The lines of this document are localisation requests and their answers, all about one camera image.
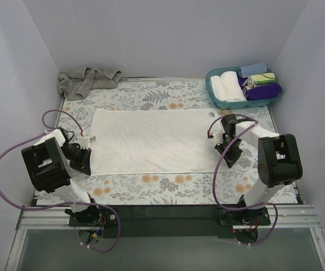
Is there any white towel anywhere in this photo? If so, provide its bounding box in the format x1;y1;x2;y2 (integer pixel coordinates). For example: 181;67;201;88
220;71;246;102
90;108;220;176
210;76;227;102

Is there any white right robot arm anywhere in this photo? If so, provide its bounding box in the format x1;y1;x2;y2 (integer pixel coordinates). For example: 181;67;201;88
207;114;303;226

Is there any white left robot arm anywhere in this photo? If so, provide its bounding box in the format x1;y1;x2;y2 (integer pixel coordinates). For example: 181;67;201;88
21;128;102;226

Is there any teal plastic basket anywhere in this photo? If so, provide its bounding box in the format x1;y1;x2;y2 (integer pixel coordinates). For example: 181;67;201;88
206;67;282;110

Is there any crumpled grey towel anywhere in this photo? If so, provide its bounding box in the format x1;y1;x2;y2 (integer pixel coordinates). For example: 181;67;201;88
57;67;122;100

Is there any floral patterned table mat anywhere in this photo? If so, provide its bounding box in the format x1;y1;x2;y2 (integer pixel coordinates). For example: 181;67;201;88
34;80;298;206

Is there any rolled purple towel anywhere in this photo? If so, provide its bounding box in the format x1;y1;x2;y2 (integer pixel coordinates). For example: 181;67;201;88
238;77;282;100

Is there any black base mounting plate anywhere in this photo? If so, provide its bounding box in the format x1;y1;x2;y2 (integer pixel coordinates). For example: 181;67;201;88
68;205;272;239

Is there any rolled green striped towel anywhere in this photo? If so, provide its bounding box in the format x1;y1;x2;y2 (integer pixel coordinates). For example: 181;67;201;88
243;72;276;88

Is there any rolled light blue towel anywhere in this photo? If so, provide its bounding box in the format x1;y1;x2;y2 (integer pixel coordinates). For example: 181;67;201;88
238;63;267;78

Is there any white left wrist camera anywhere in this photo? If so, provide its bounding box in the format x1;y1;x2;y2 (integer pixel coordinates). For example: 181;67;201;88
77;135;96;150

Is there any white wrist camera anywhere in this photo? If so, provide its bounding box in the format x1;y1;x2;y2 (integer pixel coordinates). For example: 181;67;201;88
77;135;96;150
207;125;225;142

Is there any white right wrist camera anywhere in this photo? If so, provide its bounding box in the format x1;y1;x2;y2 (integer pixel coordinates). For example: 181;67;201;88
207;125;225;142

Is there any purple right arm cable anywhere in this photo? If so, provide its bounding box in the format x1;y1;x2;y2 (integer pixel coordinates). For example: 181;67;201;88
207;114;279;247

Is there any aluminium frame rail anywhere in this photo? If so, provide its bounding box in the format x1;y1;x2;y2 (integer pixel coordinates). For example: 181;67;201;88
6;205;325;270

